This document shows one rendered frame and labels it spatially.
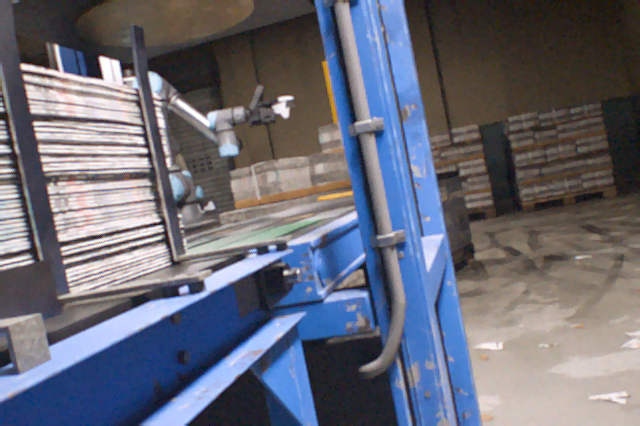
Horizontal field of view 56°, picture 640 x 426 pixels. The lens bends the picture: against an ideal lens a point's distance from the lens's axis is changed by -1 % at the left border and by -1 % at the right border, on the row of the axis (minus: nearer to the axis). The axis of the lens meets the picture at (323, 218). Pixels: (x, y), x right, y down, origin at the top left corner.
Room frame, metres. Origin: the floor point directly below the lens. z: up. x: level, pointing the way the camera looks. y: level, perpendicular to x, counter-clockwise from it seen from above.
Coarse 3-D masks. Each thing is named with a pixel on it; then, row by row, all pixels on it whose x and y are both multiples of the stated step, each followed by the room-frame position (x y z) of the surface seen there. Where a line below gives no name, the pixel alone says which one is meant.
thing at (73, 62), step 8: (64, 48) 1.70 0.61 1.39; (64, 56) 1.70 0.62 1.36; (72, 56) 1.69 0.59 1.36; (80, 56) 1.68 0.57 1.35; (88, 56) 1.70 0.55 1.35; (96, 56) 1.74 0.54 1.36; (64, 64) 1.70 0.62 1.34; (72, 64) 1.69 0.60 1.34; (80, 64) 1.68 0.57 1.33; (88, 64) 1.69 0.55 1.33; (96, 64) 1.73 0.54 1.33; (64, 72) 1.70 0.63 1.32; (72, 72) 1.69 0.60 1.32; (80, 72) 1.69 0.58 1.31; (88, 72) 1.68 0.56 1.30; (96, 72) 1.72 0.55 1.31
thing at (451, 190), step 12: (444, 180) 4.78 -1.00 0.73; (456, 180) 4.97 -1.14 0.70; (444, 192) 4.71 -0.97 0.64; (456, 192) 4.91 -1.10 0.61; (444, 204) 4.68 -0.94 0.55; (456, 204) 4.87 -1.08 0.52; (444, 216) 4.64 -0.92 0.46; (456, 216) 4.84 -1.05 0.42; (456, 228) 4.80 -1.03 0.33; (468, 228) 5.00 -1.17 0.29; (456, 240) 4.78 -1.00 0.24; (468, 240) 4.99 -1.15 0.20; (456, 252) 4.72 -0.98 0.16; (468, 252) 4.93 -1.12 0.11; (456, 264) 4.68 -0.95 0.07; (468, 264) 4.97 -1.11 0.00
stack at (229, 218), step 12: (336, 192) 3.75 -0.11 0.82; (276, 204) 3.24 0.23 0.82; (288, 204) 3.33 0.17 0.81; (300, 204) 3.45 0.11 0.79; (228, 216) 3.37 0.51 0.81; (240, 216) 3.31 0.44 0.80; (252, 216) 3.26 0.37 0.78; (348, 276) 3.70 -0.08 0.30; (360, 276) 3.81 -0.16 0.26; (336, 288) 3.59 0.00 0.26
